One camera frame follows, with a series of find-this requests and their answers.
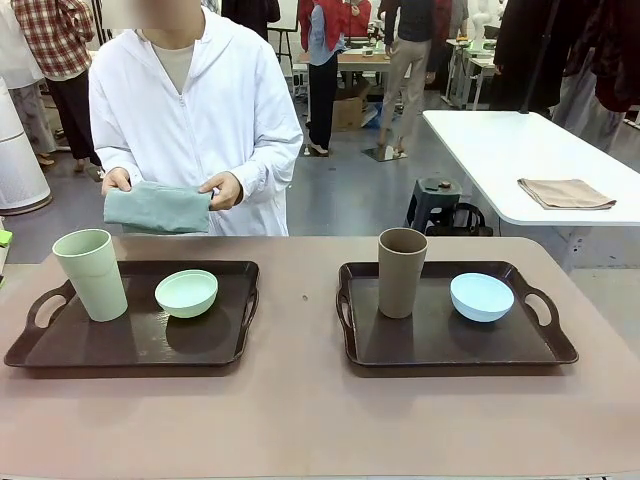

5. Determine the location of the person's right hand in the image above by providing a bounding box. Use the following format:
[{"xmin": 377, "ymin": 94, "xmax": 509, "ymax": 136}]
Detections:
[{"xmin": 101, "ymin": 168, "xmax": 134, "ymax": 197}]

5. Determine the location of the person's left hand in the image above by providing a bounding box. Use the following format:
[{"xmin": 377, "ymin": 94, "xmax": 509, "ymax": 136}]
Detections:
[{"xmin": 198, "ymin": 172, "xmax": 244, "ymax": 211}]

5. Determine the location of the green cloth mat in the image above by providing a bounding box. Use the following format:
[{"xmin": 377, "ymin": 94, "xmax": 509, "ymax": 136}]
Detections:
[{"xmin": 103, "ymin": 180, "xmax": 211, "ymax": 235}]

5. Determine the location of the light green tall cup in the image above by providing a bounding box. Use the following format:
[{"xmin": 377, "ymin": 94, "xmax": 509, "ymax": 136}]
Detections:
[{"xmin": 52, "ymin": 228, "xmax": 129, "ymax": 323}]

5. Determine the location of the light green bowl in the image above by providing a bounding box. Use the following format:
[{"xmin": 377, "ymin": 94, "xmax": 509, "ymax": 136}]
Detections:
[{"xmin": 154, "ymin": 269, "xmax": 220, "ymax": 319}]

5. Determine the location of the brown tall cup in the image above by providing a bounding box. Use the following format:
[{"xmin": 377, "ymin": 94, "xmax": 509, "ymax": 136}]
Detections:
[{"xmin": 377, "ymin": 227, "xmax": 428, "ymax": 320}]

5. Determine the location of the light blue bowl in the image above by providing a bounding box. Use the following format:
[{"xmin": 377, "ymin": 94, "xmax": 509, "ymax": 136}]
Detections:
[{"xmin": 449, "ymin": 272, "xmax": 515, "ymax": 322}]

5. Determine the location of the beige cloth mat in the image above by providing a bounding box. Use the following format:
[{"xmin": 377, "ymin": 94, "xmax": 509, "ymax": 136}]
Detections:
[{"xmin": 516, "ymin": 177, "xmax": 617, "ymax": 211}]

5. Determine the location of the person's right forearm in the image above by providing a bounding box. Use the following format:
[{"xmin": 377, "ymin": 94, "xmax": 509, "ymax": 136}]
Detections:
[{"xmin": 93, "ymin": 143, "xmax": 144, "ymax": 184}]

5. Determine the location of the person's left forearm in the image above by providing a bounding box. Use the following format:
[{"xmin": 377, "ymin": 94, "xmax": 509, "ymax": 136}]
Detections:
[{"xmin": 229, "ymin": 137, "xmax": 305, "ymax": 206}]

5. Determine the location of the dark brown tray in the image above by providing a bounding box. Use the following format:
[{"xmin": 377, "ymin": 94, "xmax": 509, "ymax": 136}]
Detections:
[
  {"xmin": 335, "ymin": 260, "xmax": 580, "ymax": 369},
  {"xmin": 3, "ymin": 259, "xmax": 261, "ymax": 370}
]

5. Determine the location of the person in white hoodie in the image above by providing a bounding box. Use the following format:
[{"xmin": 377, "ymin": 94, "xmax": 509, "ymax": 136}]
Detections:
[{"xmin": 88, "ymin": 0, "xmax": 305, "ymax": 237}]

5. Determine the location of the white air purifier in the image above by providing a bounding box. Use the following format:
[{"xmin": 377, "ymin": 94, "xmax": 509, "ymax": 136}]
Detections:
[{"xmin": 0, "ymin": 77, "xmax": 53, "ymax": 216}]

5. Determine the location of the cardboard box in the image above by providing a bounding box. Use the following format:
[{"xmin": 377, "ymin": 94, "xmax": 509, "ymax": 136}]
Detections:
[{"xmin": 332, "ymin": 82, "xmax": 372, "ymax": 132}]

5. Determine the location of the bystander in red vest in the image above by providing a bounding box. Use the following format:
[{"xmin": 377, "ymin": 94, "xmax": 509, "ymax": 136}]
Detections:
[{"xmin": 298, "ymin": 0, "xmax": 346, "ymax": 156}]

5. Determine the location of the black easel stand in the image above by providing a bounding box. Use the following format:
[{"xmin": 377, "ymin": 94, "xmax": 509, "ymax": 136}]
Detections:
[{"xmin": 267, "ymin": 27, "xmax": 299, "ymax": 76}]

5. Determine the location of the bystander in red plaid shirt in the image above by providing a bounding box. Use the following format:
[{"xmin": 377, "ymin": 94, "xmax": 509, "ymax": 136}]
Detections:
[{"xmin": 12, "ymin": 0, "xmax": 104, "ymax": 174}]

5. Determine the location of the black tripod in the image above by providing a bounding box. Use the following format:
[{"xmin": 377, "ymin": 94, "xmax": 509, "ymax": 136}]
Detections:
[{"xmin": 97, "ymin": 0, "xmax": 115, "ymax": 45}]

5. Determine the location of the shiny metal floor plate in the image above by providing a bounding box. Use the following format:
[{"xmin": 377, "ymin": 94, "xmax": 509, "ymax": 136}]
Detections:
[{"xmin": 360, "ymin": 144, "xmax": 409, "ymax": 162}]

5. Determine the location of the wooden top desk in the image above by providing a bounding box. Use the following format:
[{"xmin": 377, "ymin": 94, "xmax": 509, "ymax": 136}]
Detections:
[{"xmin": 294, "ymin": 47, "xmax": 394, "ymax": 96}]

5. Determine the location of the dark green plastic stool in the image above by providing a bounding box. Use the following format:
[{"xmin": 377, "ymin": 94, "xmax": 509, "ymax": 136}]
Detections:
[{"xmin": 403, "ymin": 176, "xmax": 462, "ymax": 232}]

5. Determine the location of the bystander in beige trousers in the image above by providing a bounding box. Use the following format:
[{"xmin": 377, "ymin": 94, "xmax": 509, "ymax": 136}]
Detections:
[{"xmin": 377, "ymin": 0, "xmax": 436, "ymax": 154}]

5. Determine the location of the black bag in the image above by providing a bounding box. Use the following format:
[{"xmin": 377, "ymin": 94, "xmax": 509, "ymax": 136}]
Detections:
[{"xmin": 424, "ymin": 202, "xmax": 496, "ymax": 237}]

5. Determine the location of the white table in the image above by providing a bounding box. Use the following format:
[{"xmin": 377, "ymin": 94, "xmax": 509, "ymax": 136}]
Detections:
[{"xmin": 422, "ymin": 109, "xmax": 640, "ymax": 274}]

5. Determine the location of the dark hanging clothing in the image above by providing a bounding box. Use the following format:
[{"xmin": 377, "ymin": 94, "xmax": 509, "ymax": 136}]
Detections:
[{"xmin": 492, "ymin": 0, "xmax": 640, "ymax": 119}]

